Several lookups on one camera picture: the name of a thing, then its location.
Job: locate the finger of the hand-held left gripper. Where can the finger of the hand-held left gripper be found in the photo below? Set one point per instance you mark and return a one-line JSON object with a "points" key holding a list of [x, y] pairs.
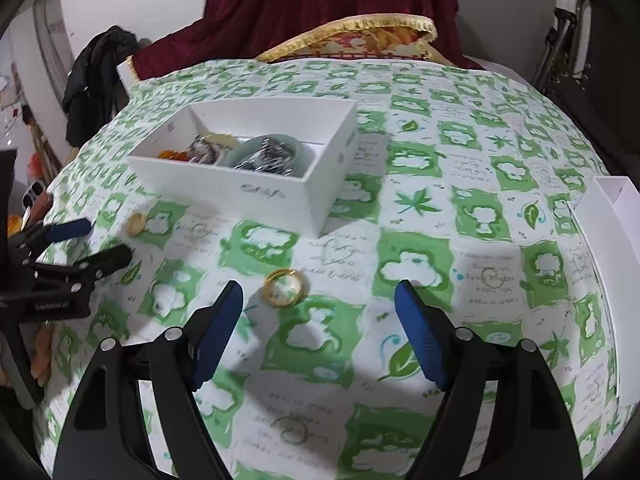
{"points": [[95, 262], [67, 231]]}

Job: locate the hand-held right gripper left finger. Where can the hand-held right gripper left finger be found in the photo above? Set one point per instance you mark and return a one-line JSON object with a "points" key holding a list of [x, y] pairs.
{"points": [[215, 340]]}

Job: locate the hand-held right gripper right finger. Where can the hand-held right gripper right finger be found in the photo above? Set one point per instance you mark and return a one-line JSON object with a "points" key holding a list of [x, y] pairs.
{"points": [[422, 340]]}

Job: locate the amber yellow bangle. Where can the amber yellow bangle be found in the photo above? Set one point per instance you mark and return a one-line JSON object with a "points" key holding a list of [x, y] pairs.
{"points": [[131, 227]]}

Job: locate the orange beaded jewelry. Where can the orange beaded jewelry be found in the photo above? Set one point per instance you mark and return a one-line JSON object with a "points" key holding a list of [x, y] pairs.
{"points": [[172, 154]]}

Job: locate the white cardboard box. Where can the white cardboard box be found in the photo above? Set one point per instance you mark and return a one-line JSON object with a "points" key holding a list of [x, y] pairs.
{"points": [[225, 190]]}

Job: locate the pale green jade bangle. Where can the pale green jade bangle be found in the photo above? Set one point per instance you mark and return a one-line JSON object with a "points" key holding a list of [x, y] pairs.
{"points": [[237, 156]]}

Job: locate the gold glitter pouch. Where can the gold glitter pouch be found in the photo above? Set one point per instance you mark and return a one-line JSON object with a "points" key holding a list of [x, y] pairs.
{"points": [[222, 138]]}

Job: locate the person's left hand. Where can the person's left hand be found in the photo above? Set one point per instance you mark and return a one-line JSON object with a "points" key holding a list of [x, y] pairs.
{"points": [[42, 355]]}

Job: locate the black and white object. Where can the black and white object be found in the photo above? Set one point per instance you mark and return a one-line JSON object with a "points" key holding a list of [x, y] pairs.
{"points": [[34, 191]]}

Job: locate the orange object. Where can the orange object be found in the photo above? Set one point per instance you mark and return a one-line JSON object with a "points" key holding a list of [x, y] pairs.
{"points": [[15, 223]]}

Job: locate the green and white tablecloth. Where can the green and white tablecloth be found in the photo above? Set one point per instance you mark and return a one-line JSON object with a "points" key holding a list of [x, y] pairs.
{"points": [[450, 210]]}

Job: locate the black jacket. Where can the black jacket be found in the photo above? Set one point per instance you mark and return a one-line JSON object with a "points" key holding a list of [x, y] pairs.
{"points": [[95, 75]]}

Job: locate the gold fringed patterned cushion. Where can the gold fringed patterned cushion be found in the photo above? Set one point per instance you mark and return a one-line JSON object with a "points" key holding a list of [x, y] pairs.
{"points": [[360, 40]]}

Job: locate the maroon velvet cloth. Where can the maroon velvet cloth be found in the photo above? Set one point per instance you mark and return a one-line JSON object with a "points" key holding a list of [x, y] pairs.
{"points": [[300, 0]]}

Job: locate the black folding chair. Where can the black folding chair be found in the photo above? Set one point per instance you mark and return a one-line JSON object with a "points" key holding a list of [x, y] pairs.
{"points": [[595, 60]]}

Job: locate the wooden post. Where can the wooden post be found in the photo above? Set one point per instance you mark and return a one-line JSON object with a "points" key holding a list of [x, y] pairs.
{"points": [[71, 154]]}

